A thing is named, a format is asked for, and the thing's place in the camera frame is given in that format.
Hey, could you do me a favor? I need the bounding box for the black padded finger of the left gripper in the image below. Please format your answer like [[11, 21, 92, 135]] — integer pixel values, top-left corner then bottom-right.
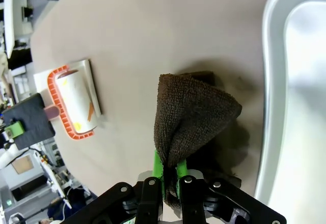
[[1, 92, 56, 151]]

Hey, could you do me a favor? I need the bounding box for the black right gripper left finger with green tip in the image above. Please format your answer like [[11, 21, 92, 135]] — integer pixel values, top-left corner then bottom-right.
[[59, 149, 165, 224]]

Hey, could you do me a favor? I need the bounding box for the black right gripper right finger with green tip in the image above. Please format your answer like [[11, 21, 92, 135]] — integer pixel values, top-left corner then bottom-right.
[[176, 158, 287, 224]]

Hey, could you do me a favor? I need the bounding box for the orange lint roller white roll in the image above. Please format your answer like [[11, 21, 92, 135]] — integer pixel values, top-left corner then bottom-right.
[[43, 66, 98, 141]]

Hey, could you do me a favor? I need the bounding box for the brown microfibre cloth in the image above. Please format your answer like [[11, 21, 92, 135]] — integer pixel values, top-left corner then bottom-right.
[[153, 70, 243, 210]]

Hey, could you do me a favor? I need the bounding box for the white box with brown panel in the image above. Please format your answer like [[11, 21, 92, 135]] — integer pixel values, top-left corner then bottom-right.
[[0, 149, 48, 209]]

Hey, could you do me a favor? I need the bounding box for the white lint roller base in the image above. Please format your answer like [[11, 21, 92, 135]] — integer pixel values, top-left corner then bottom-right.
[[33, 59, 102, 118]]

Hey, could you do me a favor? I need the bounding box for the white upright panel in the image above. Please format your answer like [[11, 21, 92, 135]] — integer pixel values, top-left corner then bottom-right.
[[3, 0, 27, 59]]

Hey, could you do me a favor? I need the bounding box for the white plastic tray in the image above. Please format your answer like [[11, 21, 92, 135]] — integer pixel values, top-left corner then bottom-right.
[[254, 0, 326, 224]]

